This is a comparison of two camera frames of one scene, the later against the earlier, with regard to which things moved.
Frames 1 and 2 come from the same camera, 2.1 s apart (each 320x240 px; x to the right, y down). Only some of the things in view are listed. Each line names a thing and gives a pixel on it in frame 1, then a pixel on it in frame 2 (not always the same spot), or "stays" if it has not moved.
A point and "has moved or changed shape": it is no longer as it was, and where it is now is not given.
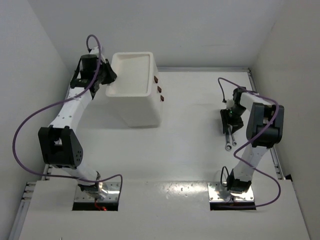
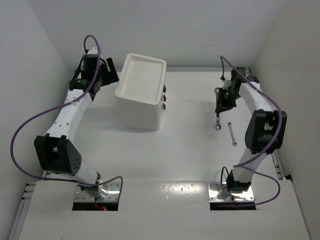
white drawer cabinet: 137,92 has moved or changed shape
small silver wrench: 234,143 stays
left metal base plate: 113,194 stays
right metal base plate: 218,193 stays
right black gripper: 226,120 → 229,105
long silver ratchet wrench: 228,146 → 217,127
